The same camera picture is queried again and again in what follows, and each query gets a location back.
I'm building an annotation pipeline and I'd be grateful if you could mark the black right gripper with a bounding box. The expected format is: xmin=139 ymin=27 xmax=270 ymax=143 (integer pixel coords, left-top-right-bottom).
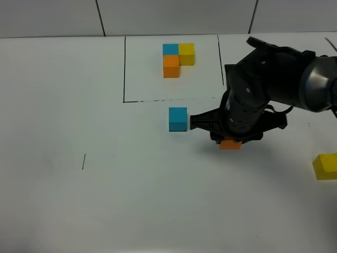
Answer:
xmin=190 ymin=56 xmax=288 ymax=144

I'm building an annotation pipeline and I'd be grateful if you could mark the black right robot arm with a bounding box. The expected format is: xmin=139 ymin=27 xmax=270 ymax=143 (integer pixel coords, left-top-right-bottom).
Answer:
xmin=220 ymin=37 xmax=336 ymax=142

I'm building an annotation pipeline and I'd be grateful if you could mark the yellow template cube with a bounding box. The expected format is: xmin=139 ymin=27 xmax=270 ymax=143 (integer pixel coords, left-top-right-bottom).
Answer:
xmin=179 ymin=43 xmax=195 ymax=66

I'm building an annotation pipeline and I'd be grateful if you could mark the orange template cube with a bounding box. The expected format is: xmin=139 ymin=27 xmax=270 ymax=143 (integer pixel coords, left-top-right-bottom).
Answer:
xmin=163 ymin=55 xmax=180 ymax=78

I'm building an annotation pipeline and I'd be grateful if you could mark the blue template cube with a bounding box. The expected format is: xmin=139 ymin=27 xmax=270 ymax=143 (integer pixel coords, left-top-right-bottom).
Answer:
xmin=162 ymin=43 xmax=179 ymax=55

